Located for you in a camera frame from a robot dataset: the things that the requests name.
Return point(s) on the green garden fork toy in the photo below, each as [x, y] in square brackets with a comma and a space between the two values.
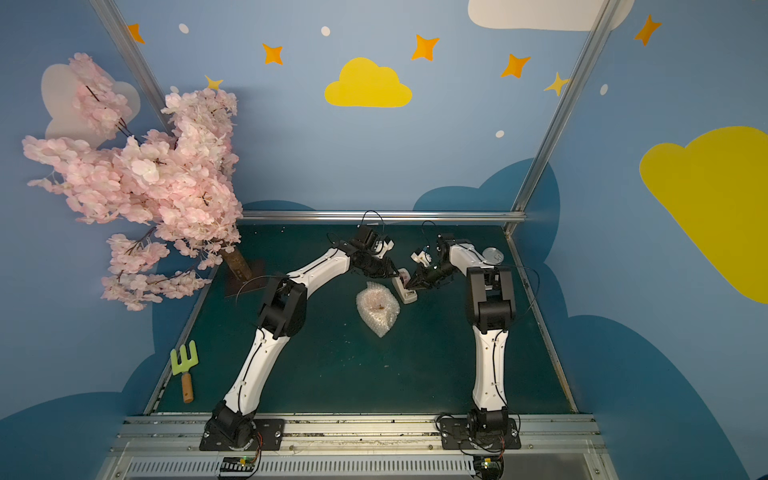
[183, 359]

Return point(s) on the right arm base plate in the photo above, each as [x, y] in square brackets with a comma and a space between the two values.
[455, 435]

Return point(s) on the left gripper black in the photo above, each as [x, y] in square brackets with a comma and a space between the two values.
[377, 264]

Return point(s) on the small metal tin can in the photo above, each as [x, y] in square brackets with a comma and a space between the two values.
[493, 256]

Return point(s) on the aluminium frame post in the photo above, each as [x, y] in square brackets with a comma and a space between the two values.
[583, 68]
[118, 30]

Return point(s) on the aluminium frame left post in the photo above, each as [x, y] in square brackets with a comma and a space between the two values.
[118, 30]

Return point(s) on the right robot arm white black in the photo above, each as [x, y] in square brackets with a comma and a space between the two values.
[491, 311]

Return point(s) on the aluminium frame back bar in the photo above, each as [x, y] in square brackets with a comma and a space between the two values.
[384, 216]

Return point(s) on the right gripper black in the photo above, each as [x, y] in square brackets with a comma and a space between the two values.
[428, 276]

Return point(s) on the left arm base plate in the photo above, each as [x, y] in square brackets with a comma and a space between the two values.
[260, 434]

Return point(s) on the aluminium rail front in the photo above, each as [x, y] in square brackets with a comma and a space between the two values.
[358, 447]

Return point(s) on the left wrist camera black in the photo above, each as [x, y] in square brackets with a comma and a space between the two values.
[382, 246]

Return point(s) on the aluminium frame right post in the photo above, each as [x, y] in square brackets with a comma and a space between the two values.
[583, 68]

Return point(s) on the left circuit board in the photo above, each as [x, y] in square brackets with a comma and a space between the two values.
[236, 467]

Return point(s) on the pink cherry blossom tree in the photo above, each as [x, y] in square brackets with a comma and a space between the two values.
[179, 184]

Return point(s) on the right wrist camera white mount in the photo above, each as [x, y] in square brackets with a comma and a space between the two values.
[422, 257]

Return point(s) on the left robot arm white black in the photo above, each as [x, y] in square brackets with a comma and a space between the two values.
[282, 314]

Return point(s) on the clear bubble wrap sheet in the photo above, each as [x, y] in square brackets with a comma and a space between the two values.
[379, 328]

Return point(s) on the right circuit board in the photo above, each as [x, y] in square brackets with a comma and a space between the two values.
[488, 468]

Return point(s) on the circuit board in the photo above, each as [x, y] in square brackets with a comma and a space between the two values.
[236, 467]
[488, 468]

